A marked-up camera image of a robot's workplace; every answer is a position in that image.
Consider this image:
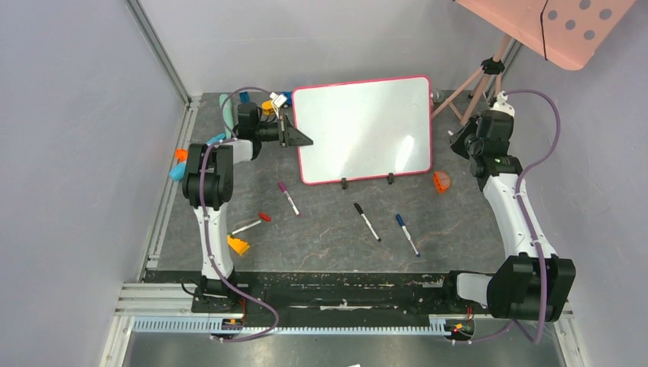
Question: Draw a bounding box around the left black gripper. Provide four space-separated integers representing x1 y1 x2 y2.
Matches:
254 114 312 148

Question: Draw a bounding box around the pink framed whiteboard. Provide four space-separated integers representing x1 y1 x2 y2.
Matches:
292 75 433 185

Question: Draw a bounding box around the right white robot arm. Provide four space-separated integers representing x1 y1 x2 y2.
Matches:
441 109 576 322

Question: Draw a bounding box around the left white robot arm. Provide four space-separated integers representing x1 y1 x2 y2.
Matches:
181 102 313 312

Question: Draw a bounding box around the purple whiteboard marker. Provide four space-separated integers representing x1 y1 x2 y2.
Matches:
278 181 301 217

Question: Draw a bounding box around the blue whiteboard marker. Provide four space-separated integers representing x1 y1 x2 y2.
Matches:
395 213 421 257

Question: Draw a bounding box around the black whiteboard marker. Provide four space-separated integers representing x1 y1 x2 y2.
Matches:
354 203 381 242

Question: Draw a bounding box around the green whiteboard marker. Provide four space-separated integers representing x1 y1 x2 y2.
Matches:
228 219 264 237

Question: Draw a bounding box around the blue toy car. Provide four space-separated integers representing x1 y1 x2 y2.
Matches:
281 91 293 109

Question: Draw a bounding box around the orange semicircle toy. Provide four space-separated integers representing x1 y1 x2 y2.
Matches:
432 171 451 193

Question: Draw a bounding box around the large mint toy crayon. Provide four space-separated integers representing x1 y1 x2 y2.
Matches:
219 93 236 138

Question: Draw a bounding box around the small orange toy piece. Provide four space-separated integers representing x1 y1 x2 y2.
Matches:
174 148 189 163

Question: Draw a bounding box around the large blue toy crayon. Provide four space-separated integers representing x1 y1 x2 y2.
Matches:
168 133 226 182

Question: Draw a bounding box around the yellow orange plastic block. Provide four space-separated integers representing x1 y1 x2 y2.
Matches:
227 235 250 256

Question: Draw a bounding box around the pink perforated panel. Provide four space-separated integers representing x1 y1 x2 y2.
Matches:
457 0 636 71

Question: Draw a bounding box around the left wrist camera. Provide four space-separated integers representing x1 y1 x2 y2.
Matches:
269 92 287 117

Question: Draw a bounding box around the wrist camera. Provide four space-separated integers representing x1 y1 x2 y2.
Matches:
488 90 515 117
269 92 287 117

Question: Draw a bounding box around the yellow toy ring block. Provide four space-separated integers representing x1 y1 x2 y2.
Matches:
261 100 279 115

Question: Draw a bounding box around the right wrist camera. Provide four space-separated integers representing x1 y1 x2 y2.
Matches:
488 90 515 117

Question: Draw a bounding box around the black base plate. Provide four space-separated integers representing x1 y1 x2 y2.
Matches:
182 271 493 330

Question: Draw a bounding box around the white slotted cable duct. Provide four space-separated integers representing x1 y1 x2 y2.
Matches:
131 316 451 336

